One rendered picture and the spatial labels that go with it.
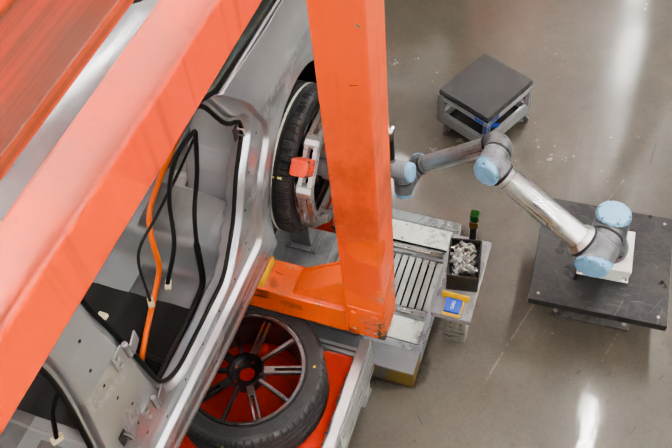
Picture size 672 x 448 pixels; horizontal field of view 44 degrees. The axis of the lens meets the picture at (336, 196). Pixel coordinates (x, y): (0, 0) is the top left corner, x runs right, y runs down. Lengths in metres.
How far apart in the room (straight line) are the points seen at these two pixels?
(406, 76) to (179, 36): 3.91
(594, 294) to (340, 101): 1.92
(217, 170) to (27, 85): 2.39
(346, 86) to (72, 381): 1.09
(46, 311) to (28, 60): 0.35
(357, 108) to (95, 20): 1.48
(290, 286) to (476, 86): 1.76
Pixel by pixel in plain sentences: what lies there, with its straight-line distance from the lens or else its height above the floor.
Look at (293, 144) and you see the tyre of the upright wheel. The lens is 3.31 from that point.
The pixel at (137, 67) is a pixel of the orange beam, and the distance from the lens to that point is 1.30.
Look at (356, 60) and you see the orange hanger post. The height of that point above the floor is 2.06.
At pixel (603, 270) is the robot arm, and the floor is 0.58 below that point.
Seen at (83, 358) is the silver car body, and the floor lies 1.60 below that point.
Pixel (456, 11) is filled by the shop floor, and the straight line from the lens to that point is 5.64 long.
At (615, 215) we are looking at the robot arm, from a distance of 3.74.
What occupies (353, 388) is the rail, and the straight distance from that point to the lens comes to 3.52.
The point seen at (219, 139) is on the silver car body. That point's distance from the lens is 3.24.
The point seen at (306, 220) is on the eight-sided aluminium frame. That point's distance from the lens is 3.51.
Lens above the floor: 3.57
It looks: 51 degrees down
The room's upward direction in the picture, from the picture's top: 7 degrees counter-clockwise
